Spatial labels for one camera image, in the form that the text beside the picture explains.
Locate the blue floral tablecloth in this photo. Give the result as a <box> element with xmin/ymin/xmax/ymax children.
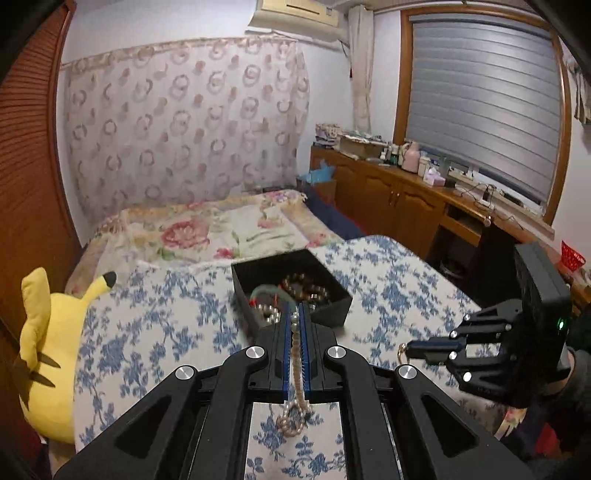
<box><xmin>74</xmin><ymin>235</ymin><xmax>513</xmax><ymax>480</ymax></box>

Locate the wooden sideboard cabinet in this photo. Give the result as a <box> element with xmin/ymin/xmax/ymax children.
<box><xmin>310</xmin><ymin>145</ymin><xmax>591</xmax><ymax>296</ymax></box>

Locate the pink thermos jug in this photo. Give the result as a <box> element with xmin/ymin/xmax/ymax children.
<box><xmin>401</xmin><ymin>142</ymin><xmax>421</xmax><ymax>172</ymax></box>

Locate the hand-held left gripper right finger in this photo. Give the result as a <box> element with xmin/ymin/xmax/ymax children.
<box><xmin>299</xmin><ymin>304</ymin><xmax>537</xmax><ymax>480</ymax></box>

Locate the white pearl necklace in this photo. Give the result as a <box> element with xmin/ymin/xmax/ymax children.
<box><xmin>277</xmin><ymin>311</ymin><xmax>311</xmax><ymax>438</ymax></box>

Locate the black jewelry box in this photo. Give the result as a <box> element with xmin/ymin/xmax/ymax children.
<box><xmin>231</xmin><ymin>248</ymin><xmax>354</xmax><ymax>340</ymax></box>

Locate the light blue bag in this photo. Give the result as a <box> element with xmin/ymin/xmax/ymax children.
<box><xmin>295</xmin><ymin>159</ymin><xmax>335</xmax><ymax>185</ymax></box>

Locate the navy blue bed sheet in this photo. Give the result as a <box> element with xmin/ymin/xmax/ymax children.
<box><xmin>305</xmin><ymin>187</ymin><xmax>370</xmax><ymax>241</ymax></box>

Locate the pink floral bedspread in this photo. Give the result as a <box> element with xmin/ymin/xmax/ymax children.
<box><xmin>65</xmin><ymin>189</ymin><xmax>345</xmax><ymax>296</ymax></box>

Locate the cream window curtain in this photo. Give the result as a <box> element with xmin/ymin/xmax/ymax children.
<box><xmin>347</xmin><ymin>4</ymin><xmax>375</xmax><ymax>134</ymax></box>

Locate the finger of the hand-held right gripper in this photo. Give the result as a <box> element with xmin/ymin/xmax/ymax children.
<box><xmin>407</xmin><ymin>299</ymin><xmax>523</xmax><ymax>352</ymax></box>
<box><xmin>409</xmin><ymin>344</ymin><xmax>519</xmax><ymax>397</ymax></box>

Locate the patterned storage bag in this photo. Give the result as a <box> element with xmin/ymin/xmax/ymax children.
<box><xmin>315</xmin><ymin>123</ymin><xmax>342</xmax><ymax>147</ymax></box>

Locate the brown bead bracelet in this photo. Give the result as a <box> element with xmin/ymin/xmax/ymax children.
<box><xmin>279</xmin><ymin>272</ymin><xmax>332</xmax><ymax>304</ymax></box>

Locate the yellow plush toy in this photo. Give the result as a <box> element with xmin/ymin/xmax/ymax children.
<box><xmin>13</xmin><ymin>268</ymin><xmax>117</xmax><ymax>444</ymax></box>

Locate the red plastic basket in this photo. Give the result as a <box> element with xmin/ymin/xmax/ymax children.
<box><xmin>561</xmin><ymin>240</ymin><xmax>587</xmax><ymax>273</ymax></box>

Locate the wooden louvered wardrobe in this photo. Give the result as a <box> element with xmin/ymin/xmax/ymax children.
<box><xmin>0</xmin><ymin>0</ymin><xmax>84</xmax><ymax>324</ymax></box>

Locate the grey window blind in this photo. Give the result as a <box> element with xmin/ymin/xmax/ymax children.
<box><xmin>406</xmin><ymin>16</ymin><xmax>561</xmax><ymax>204</ymax></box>

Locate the white air conditioner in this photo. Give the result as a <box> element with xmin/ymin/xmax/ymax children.
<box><xmin>248</xmin><ymin>0</ymin><xmax>347</xmax><ymax>40</ymax></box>

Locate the person's right forearm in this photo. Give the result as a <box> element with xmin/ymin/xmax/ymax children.
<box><xmin>564</xmin><ymin>346</ymin><xmax>591</xmax><ymax>403</ymax></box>

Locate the ring patterned wall curtain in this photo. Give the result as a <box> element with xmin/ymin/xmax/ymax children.
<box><xmin>60</xmin><ymin>37</ymin><xmax>311</xmax><ymax>227</ymax></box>

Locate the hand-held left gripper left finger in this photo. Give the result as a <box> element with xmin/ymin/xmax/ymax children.
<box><xmin>53</xmin><ymin>309</ymin><xmax>301</xmax><ymax>480</ymax></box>

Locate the cardboard box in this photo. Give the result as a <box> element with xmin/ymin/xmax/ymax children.
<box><xmin>339</xmin><ymin>135</ymin><xmax>384</xmax><ymax>159</ymax></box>

